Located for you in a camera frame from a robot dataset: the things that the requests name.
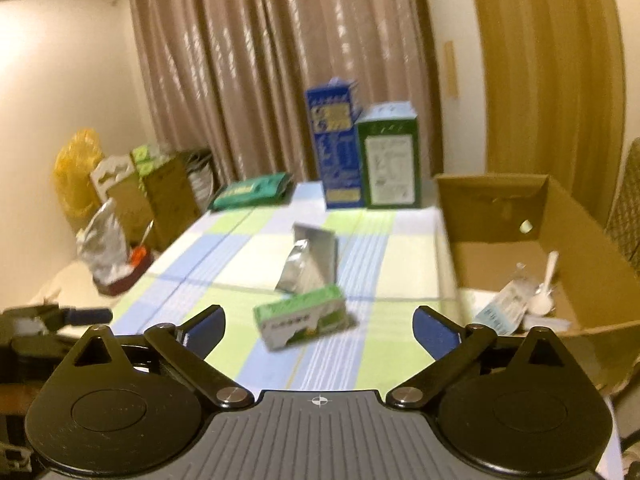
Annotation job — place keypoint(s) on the green wipes pack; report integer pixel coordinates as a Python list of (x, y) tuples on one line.
[(264, 190)]

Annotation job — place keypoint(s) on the green tissue packs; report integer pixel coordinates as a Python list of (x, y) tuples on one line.
[(148, 157)]

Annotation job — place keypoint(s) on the large cardboard box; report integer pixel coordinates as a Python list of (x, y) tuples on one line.
[(489, 223)]

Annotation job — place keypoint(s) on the beige curtain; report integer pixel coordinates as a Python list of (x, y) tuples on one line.
[(231, 75)]

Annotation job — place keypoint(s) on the brown cardboard boxes stack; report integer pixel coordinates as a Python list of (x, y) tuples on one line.
[(162, 197)]

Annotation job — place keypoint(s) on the clear bag metal rack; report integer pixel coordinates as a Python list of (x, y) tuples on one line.
[(524, 276)]

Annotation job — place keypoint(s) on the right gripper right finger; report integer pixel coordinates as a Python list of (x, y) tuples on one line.
[(456, 350)]

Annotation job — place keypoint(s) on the white plastic spoon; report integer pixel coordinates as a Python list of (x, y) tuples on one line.
[(542, 303)]

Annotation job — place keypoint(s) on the yellow plastic bag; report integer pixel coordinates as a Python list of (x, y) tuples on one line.
[(71, 173)]

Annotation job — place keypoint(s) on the wooden door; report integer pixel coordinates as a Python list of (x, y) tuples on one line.
[(555, 93)]

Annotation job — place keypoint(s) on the silver foil bag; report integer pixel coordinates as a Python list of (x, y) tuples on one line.
[(312, 261)]

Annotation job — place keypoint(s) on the dark wooden tray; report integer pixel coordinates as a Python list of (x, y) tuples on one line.
[(140, 259)]

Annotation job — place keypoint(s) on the white cutout cardboard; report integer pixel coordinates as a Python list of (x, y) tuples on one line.
[(110, 171)]

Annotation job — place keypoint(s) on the checkered tablecloth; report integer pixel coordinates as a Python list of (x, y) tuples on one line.
[(386, 263)]

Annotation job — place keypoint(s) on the quilted brown chair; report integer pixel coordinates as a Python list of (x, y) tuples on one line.
[(624, 222)]

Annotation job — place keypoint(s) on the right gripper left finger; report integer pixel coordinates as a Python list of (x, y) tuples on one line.
[(182, 351)]

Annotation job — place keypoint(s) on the clear blue label packet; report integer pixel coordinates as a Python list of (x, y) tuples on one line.
[(505, 311)]

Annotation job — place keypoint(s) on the blue tall carton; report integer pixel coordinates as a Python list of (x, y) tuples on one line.
[(333, 109)]

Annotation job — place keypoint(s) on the silver crumpled bag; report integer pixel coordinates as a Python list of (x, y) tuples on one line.
[(102, 245)]

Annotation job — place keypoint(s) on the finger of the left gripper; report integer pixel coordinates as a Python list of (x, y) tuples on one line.
[(80, 315)]

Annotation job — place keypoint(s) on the green white spray box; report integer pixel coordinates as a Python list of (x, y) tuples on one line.
[(301, 317)]

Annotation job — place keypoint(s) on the dark green carton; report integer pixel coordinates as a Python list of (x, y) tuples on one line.
[(389, 151)]

